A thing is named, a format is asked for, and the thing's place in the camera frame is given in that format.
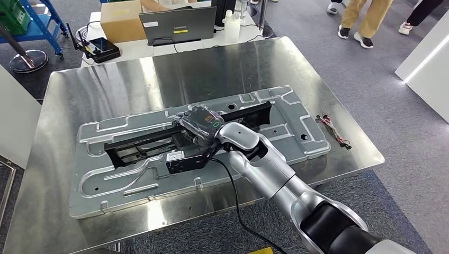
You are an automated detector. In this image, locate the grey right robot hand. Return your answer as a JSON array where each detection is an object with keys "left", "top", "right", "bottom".
[{"left": 172, "top": 104, "right": 225, "bottom": 148}]

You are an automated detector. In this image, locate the black plastic plate bracket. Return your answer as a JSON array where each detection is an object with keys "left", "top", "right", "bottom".
[{"left": 104, "top": 101, "right": 273, "bottom": 169}]

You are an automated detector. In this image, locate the stainless steel workbench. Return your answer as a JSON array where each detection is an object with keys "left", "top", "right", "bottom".
[{"left": 2, "top": 36, "right": 385, "bottom": 254}]

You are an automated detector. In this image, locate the stamped sheet metal panel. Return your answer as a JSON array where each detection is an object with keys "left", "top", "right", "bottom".
[{"left": 69, "top": 85, "right": 331, "bottom": 220}]

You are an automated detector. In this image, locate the white plastic bottle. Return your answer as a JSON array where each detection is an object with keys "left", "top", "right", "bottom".
[{"left": 223, "top": 10, "right": 243, "bottom": 44}]

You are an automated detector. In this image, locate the white desk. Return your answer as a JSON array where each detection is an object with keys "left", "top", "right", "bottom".
[{"left": 81, "top": 0, "right": 264, "bottom": 67}]

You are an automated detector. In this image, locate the grey laptop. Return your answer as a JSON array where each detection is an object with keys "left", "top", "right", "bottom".
[{"left": 139, "top": 6, "right": 218, "bottom": 47}]

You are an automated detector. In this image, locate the dark barrier stanchion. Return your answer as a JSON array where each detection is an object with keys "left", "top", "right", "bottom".
[{"left": 257, "top": 0, "right": 277, "bottom": 39}]

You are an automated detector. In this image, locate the black router with antennas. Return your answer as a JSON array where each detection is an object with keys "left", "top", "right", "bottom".
[{"left": 66, "top": 22, "right": 121, "bottom": 64}]

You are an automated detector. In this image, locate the brown cardboard box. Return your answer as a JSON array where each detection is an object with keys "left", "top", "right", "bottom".
[{"left": 100, "top": 0, "right": 147, "bottom": 44}]

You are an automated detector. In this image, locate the person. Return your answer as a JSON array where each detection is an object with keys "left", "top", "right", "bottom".
[
  {"left": 326, "top": 0, "right": 346, "bottom": 15},
  {"left": 337, "top": 0, "right": 394, "bottom": 49},
  {"left": 398, "top": 0, "right": 446, "bottom": 36}
]

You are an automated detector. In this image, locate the chrome barrier stanchion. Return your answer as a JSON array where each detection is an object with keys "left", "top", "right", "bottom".
[{"left": 0, "top": 22, "right": 49, "bottom": 74}]

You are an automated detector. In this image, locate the white flat panel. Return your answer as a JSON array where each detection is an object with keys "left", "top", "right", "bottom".
[{"left": 0, "top": 65, "right": 42, "bottom": 169}]

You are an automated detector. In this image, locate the blue metal cart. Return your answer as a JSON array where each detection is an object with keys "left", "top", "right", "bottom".
[{"left": 0, "top": 0, "right": 68, "bottom": 57}]

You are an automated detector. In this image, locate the green plastic bin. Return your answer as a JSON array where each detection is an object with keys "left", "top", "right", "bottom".
[{"left": 0, "top": 0, "right": 32, "bottom": 36}]

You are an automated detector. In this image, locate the white lit booth panel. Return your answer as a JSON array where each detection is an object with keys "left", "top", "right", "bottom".
[{"left": 394, "top": 10, "right": 449, "bottom": 123}]

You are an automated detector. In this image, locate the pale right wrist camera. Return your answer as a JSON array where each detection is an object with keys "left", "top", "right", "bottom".
[{"left": 166, "top": 150, "right": 186, "bottom": 164}]

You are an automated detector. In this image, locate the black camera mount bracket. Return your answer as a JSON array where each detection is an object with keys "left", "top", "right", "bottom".
[{"left": 166, "top": 144, "right": 221, "bottom": 175}]

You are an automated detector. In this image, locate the black camera cable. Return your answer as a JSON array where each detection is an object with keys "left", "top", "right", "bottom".
[{"left": 210, "top": 158, "right": 289, "bottom": 254}]

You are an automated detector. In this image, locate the black laptop cable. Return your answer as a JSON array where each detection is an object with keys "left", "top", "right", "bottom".
[{"left": 150, "top": 37, "right": 179, "bottom": 54}]

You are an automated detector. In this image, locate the small wire bundle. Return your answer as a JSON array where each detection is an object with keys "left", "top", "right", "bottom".
[{"left": 316, "top": 113, "right": 353, "bottom": 151}]

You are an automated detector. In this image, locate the chrome tube frame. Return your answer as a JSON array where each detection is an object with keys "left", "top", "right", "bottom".
[{"left": 0, "top": 156, "right": 18, "bottom": 225}]

